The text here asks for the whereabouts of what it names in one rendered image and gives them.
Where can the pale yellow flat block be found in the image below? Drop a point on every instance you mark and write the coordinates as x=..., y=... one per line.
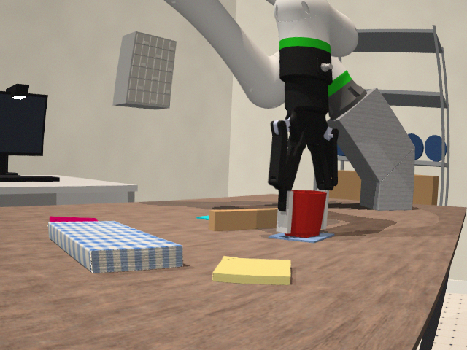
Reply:
x=252, y=271

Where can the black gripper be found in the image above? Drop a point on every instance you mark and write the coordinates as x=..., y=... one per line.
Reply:
x=306, y=102

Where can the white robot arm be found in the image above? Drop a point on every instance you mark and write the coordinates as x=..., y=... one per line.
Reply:
x=312, y=34

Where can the red cup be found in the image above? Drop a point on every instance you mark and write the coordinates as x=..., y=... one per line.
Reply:
x=307, y=216

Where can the magenta square coaster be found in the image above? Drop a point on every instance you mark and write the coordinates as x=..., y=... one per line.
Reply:
x=71, y=219

